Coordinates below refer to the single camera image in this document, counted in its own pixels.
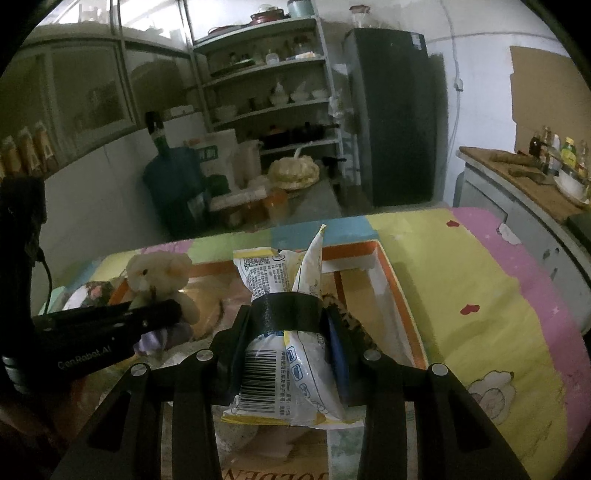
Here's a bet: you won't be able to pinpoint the grey metal shelf rack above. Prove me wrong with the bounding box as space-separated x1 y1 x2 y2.
191 16 345 182

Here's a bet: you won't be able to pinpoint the yellow pumpkin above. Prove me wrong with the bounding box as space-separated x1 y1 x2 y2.
269 154 321 191

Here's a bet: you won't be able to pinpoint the cardboard sheet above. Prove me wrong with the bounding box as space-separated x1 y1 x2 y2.
509 45 591 154

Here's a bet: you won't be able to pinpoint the glass jar with red lid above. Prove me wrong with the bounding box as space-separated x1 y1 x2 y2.
349 4 372 30

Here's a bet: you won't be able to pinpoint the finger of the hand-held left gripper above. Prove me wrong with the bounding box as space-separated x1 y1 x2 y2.
108 299 183 334

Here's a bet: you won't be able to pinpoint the floral printed pouch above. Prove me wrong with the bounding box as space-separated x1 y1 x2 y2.
62 279 127 311

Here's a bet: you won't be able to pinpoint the cream teddy bear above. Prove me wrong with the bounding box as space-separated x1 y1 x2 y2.
126 251 202 352

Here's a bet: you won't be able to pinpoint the black pan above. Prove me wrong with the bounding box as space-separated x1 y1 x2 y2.
265 122 340 145

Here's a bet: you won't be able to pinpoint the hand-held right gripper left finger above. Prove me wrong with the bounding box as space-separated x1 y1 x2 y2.
48 305 253 480

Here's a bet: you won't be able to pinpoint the black cable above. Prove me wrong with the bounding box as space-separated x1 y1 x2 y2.
30 247 55 315

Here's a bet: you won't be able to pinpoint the white wall cable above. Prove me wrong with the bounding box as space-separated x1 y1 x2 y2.
436 0 465 139

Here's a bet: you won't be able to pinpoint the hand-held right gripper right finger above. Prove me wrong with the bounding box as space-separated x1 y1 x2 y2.
323 307 532 480

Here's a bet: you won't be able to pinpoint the taped white snack packets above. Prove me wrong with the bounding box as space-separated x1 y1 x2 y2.
221 223 366 431

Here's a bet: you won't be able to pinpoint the group of condiment bottles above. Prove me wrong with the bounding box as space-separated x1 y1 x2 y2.
529 126 591 177

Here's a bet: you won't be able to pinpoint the blue water jug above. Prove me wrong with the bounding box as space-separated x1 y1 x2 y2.
142 144 208 237

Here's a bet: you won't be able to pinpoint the glass sliding window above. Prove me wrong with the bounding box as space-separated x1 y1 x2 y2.
0 23 195 177

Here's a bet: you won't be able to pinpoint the leopard print cloth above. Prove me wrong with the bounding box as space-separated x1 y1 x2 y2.
323 295 378 357

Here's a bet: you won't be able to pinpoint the row of orange bottles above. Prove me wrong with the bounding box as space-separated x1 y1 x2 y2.
0 121 59 179

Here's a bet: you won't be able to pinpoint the wooden topped counter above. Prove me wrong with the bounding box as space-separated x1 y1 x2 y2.
455 147 591 297

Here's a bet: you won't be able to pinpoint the pastel printed blanket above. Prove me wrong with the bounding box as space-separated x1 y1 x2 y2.
41 208 581 480

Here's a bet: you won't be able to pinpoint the black water pump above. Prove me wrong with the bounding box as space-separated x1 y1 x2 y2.
145 111 168 153

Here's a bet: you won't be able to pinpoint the white bowl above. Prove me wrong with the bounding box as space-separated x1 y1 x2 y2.
554 168 591 198

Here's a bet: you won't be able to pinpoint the red lidded pot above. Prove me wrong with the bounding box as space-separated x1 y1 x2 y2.
250 4 285 25

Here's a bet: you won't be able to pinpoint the white plastic jug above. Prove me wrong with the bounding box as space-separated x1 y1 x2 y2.
235 140 263 182

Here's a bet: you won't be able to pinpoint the white sack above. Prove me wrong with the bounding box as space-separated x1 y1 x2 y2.
196 129 241 191

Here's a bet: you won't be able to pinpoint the dark grey refrigerator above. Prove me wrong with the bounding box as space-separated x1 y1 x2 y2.
344 28 447 208

